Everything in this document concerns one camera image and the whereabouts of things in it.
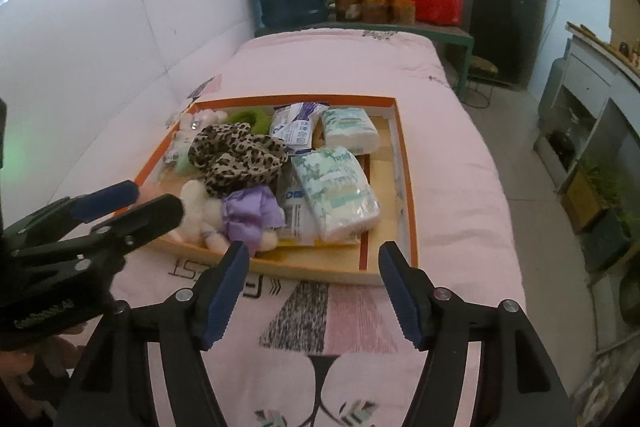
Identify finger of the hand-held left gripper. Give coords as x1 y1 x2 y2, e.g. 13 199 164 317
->
10 179 141 253
10 193 185 269

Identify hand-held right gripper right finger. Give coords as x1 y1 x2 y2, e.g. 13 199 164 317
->
377 241 576 427

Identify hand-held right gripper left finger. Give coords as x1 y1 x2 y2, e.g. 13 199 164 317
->
52 241 251 427

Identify plush doll with purple dress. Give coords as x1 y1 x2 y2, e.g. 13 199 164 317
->
180 179 286 258

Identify orange-rimmed cardboard box tray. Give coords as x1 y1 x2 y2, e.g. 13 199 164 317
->
114 94 418 288

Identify leopard print scrunchie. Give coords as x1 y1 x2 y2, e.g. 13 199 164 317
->
187 122 291 198

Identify white and yellow packet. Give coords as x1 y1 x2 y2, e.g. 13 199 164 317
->
276 167 322 249

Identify white and green tissue pack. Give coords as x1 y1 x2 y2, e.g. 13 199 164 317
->
290 147 381 242
320 107 381 155

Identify green fluffy scrunchie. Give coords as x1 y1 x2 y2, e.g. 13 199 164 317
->
227 108 273 136

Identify white purple snack bag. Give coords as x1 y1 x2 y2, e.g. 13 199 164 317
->
270 102 331 152

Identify person's left hand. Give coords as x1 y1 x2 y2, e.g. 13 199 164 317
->
0 326 86 408

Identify wooden planter box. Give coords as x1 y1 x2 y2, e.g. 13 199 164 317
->
560 167 608 234

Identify dark planter box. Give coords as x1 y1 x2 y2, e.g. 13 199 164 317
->
582 207 633 270

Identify round metal stool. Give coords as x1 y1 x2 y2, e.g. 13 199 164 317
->
467 56 501 108

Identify grey kitchen counter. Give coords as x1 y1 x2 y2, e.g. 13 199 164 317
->
532 22 640 208

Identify cardboard wall sheets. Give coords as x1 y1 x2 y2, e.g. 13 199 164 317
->
607 0 640 52

